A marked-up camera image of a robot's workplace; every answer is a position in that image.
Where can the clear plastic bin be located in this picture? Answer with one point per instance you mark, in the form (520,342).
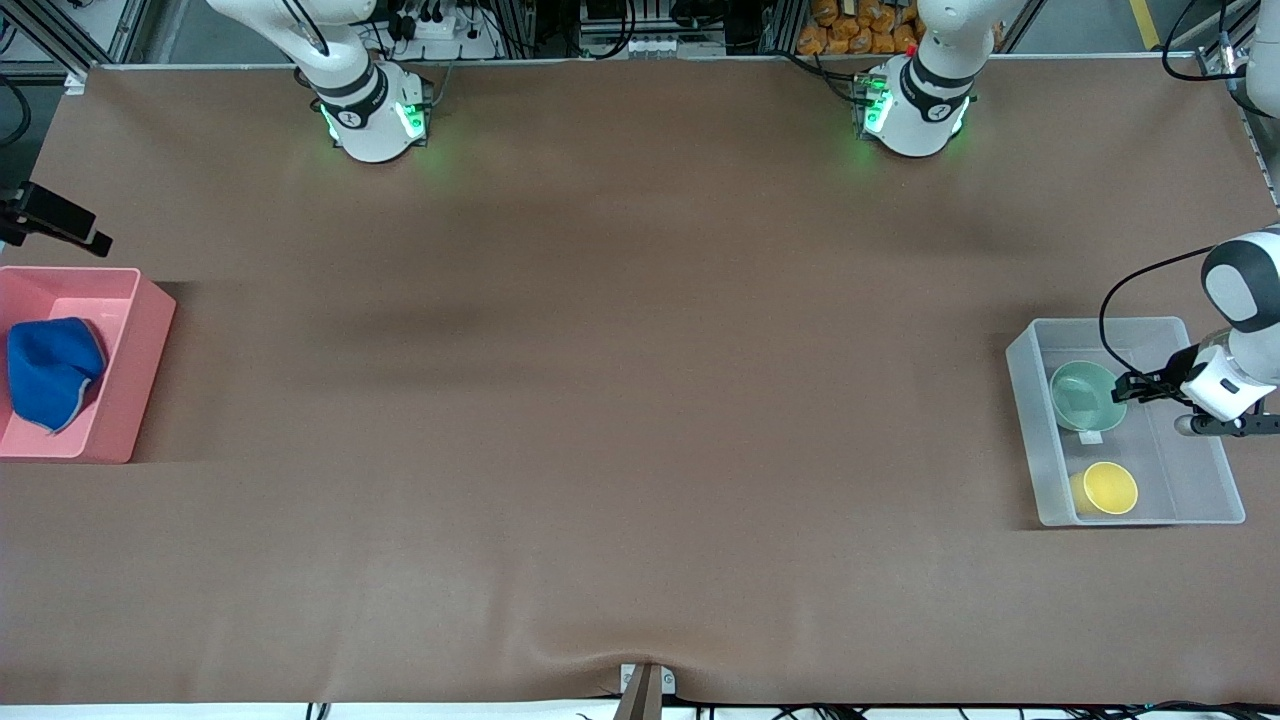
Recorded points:
(1190,480)

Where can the blue microfibre cloth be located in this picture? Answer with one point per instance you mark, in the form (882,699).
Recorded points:
(50,370)

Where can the grey bracket plate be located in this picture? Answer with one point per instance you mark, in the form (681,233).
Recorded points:
(668,680)

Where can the table cover mat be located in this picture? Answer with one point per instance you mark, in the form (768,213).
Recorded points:
(640,400)

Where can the orange snack packets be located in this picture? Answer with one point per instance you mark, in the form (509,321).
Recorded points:
(860,30)

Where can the mint green bowl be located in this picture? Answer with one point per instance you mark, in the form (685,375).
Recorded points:
(1085,400)

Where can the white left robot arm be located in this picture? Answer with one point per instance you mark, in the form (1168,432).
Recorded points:
(915,115)

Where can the brown mounting post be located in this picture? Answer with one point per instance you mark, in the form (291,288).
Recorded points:
(640,700)

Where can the pink plastic bin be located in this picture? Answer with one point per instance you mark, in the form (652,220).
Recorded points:
(140,400)

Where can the white power strip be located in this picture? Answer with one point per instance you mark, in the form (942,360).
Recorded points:
(440,30)

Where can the yellow cup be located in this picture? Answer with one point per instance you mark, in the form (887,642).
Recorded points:
(1110,488)

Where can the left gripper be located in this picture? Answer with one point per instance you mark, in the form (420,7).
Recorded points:
(1166,384)

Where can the white socket block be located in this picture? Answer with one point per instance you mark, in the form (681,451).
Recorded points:
(645,46)

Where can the aluminium frame profile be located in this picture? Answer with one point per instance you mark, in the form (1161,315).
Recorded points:
(60,45)
(1262,150)

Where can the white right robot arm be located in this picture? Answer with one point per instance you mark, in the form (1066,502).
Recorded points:
(365,110)

